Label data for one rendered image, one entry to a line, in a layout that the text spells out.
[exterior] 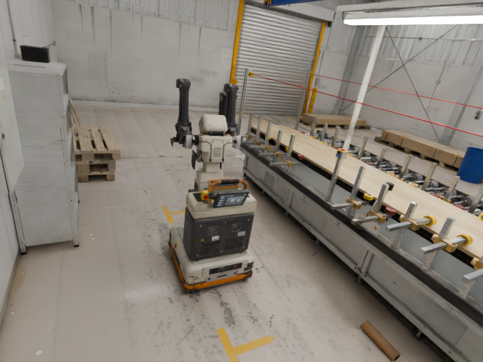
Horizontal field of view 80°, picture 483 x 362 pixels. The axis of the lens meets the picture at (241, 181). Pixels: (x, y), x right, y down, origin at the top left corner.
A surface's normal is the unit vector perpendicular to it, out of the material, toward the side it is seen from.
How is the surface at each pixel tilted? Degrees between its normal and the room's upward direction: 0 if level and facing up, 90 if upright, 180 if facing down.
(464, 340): 90
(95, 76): 90
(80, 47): 90
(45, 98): 90
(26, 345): 0
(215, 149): 82
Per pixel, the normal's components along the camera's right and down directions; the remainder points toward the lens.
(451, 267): -0.89, 0.06
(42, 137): 0.44, 0.42
